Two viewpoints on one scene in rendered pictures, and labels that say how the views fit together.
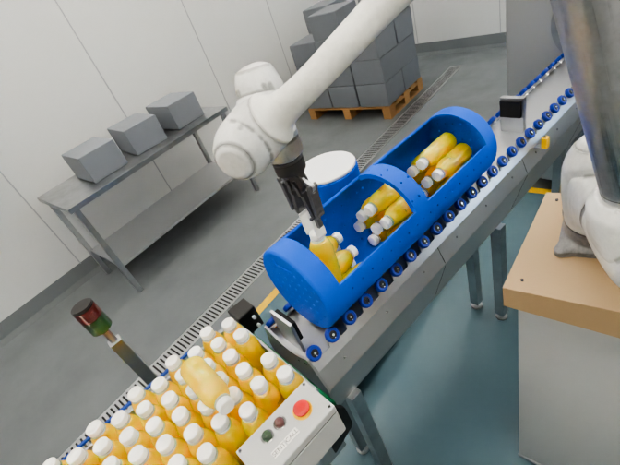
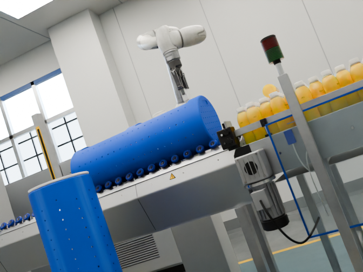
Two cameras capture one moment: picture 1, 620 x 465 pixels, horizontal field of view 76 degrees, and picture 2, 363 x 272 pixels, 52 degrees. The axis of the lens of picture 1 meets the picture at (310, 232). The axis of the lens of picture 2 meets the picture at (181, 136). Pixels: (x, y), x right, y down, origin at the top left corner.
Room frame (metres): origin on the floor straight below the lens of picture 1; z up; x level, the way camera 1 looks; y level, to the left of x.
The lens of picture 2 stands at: (2.16, 1.55, 0.86)
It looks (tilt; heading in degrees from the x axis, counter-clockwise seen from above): 6 degrees up; 233
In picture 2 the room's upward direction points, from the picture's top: 20 degrees counter-clockwise
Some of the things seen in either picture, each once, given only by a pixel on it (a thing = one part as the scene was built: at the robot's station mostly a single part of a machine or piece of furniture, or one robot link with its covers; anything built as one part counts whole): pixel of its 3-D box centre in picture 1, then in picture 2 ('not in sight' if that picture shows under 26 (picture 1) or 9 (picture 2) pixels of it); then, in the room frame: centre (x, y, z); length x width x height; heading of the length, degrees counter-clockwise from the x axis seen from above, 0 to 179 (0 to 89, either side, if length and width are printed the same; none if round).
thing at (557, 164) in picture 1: (558, 166); not in sight; (1.89, -1.56, 0.31); 0.06 x 0.06 x 0.63; 30
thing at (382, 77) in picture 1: (353, 56); not in sight; (4.86, -1.26, 0.59); 1.20 x 0.80 x 1.19; 39
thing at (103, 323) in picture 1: (97, 322); (274, 55); (0.94, 0.67, 1.18); 0.06 x 0.06 x 0.05
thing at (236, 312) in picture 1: (246, 319); (229, 139); (0.97, 0.30, 0.95); 0.10 x 0.07 x 0.10; 30
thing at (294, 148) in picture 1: (281, 146); (172, 57); (0.86, -0.01, 1.51); 0.09 x 0.09 x 0.06
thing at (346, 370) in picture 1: (480, 191); (88, 222); (1.34, -0.75, 0.79); 2.17 x 0.29 x 0.34; 120
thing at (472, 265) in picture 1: (472, 265); not in sight; (1.40, -0.71, 0.31); 0.06 x 0.06 x 0.63; 30
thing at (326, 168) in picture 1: (325, 167); (59, 182); (1.62, -0.17, 1.03); 0.28 x 0.28 x 0.01
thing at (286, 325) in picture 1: (289, 329); (229, 133); (0.82, 0.16, 0.99); 0.10 x 0.02 x 0.12; 30
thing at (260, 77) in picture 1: (263, 103); (167, 39); (0.85, -0.01, 1.62); 0.13 x 0.11 x 0.16; 157
